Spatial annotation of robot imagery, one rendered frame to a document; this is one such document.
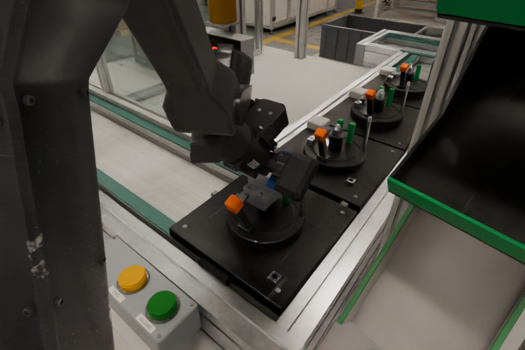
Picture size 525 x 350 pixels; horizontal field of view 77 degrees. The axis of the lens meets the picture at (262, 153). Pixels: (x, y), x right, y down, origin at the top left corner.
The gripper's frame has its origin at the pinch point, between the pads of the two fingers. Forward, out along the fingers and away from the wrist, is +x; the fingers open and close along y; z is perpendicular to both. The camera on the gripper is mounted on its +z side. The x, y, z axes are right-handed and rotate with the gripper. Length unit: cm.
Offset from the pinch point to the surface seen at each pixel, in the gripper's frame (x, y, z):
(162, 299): -6.2, 1.9, -23.6
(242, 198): -3.0, -0.2, -6.1
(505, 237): -16.4, -29.3, 0.9
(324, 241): 9.3, -10.8, -6.3
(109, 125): 17, 63, -6
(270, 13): 331, 300, 256
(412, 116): 45, -9, 34
